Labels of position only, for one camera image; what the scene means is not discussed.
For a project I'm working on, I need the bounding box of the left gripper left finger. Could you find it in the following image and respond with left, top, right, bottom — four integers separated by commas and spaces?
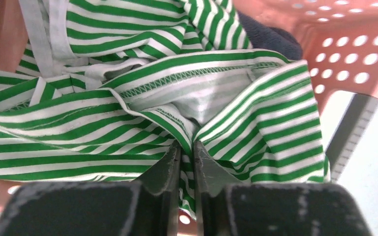
0, 142, 181, 236

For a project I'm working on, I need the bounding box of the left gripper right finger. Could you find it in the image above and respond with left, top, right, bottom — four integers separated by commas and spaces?
193, 142, 371, 236

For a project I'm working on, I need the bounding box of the green white striped garment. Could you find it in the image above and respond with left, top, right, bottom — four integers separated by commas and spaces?
0, 0, 330, 216

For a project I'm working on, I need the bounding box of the pink plastic laundry basket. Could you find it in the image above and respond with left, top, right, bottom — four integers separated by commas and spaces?
0, 0, 378, 236

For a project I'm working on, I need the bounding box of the dark navy garment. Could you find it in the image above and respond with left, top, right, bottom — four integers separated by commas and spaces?
238, 11, 303, 60

